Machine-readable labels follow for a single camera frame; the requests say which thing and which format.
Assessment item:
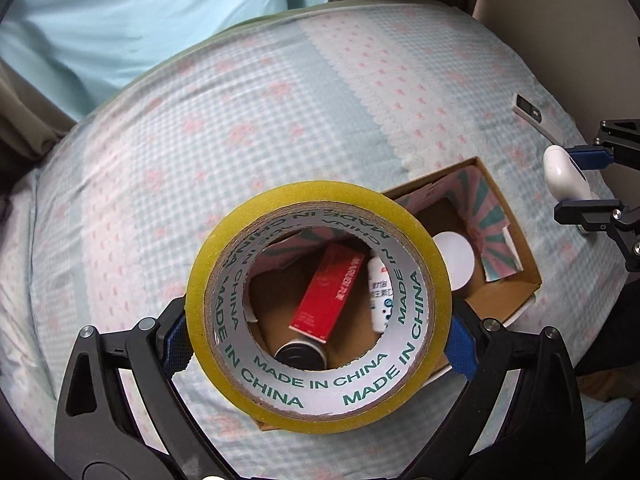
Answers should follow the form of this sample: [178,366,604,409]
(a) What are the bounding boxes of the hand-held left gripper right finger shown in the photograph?
[445,300,586,466]

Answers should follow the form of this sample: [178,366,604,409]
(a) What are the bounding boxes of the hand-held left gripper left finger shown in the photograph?
[54,297,196,466]

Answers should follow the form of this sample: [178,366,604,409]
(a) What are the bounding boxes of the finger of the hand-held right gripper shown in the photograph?
[553,199,640,271]
[572,119,640,171]

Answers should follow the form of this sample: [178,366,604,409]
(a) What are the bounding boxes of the white oval device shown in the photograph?
[543,145,601,206]

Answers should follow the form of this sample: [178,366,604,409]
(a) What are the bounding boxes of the cardboard box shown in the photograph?
[244,156,543,433]

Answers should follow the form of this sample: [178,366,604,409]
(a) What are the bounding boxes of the white round lid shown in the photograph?
[432,231,476,291]

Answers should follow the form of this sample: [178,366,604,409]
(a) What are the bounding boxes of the white ointment tube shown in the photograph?
[367,256,396,333]

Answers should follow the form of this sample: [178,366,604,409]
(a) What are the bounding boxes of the small dark-lidded jar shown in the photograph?
[274,340,328,371]

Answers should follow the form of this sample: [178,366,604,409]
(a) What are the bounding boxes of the small red carton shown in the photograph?
[289,242,371,345]

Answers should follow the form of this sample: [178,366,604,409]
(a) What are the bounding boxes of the yellow tape roll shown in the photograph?
[184,179,455,433]

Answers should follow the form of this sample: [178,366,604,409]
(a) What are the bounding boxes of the white stick thermometer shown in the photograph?
[514,92,562,144]

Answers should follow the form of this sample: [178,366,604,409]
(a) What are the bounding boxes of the person's dark pants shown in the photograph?
[575,270,640,401]

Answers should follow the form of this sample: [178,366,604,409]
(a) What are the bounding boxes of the bed with floral checked sheet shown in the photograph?
[0,2,640,480]

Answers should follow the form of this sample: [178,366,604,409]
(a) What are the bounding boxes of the light blue hanging cloth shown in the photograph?
[0,0,331,123]

